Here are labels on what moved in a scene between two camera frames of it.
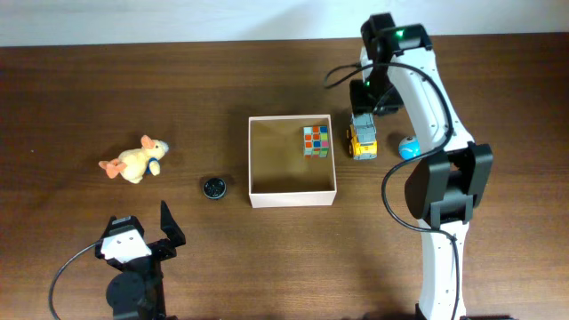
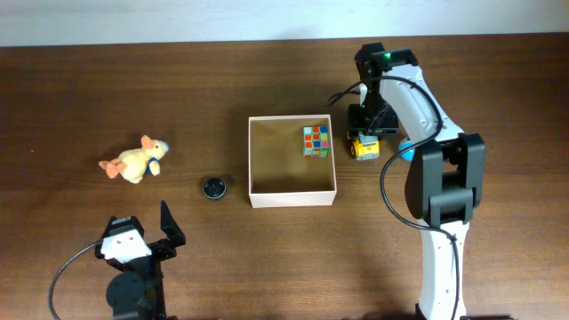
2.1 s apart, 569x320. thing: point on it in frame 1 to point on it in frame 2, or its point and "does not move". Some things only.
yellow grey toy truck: [362, 137] does not move
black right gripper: [364, 103] to [371, 125]
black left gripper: [168, 248] does not move
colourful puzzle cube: [316, 141] does not move
